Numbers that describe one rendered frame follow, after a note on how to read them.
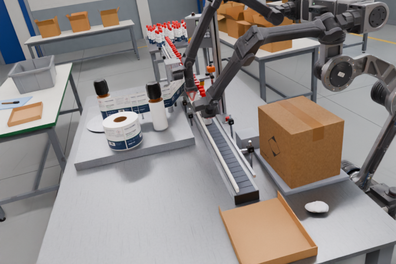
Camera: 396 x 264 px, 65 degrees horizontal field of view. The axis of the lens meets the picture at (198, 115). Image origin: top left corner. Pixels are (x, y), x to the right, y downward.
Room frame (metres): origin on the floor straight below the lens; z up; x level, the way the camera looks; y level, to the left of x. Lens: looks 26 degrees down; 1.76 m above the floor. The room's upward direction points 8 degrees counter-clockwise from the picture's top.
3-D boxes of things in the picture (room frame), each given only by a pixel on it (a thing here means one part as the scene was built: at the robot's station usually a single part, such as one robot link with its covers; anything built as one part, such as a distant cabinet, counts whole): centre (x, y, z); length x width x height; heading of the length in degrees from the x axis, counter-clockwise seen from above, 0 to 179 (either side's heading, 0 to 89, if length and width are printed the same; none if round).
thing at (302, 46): (4.37, -0.87, 0.39); 2.20 x 0.80 x 0.78; 13
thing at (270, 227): (0.85, -0.18, 0.85); 0.30 x 0.26 x 0.04; 9
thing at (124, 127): (1.61, 0.44, 0.95); 0.20 x 0.20 x 0.14
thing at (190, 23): (1.95, -0.10, 1.38); 0.17 x 0.10 x 0.19; 64
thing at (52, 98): (3.07, 1.68, 0.40); 1.90 x 0.75 x 0.80; 13
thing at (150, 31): (4.30, 0.23, 0.98); 0.57 x 0.46 x 0.21; 99
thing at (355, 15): (1.36, -0.71, 1.45); 0.09 x 0.08 x 0.12; 13
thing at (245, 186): (1.83, -0.03, 0.86); 1.65 x 0.08 x 0.04; 9
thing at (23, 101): (2.79, 1.72, 0.81); 0.32 x 0.24 x 0.01; 89
